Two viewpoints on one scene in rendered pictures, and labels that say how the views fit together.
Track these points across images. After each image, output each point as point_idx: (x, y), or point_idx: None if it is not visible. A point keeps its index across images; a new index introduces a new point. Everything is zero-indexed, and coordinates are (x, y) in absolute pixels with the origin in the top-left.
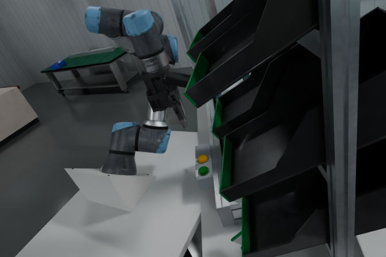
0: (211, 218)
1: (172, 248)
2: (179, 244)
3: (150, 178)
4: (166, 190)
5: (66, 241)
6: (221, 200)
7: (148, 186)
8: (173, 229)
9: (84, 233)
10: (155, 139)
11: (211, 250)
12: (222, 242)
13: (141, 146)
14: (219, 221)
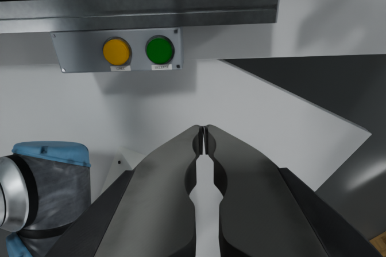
0: (237, 38)
1: (271, 102)
2: (267, 93)
3: (128, 155)
4: (154, 123)
5: (217, 235)
6: (254, 10)
7: (142, 155)
8: (239, 104)
9: (212, 219)
10: (67, 180)
11: (295, 41)
12: (289, 20)
13: (86, 205)
14: (247, 24)
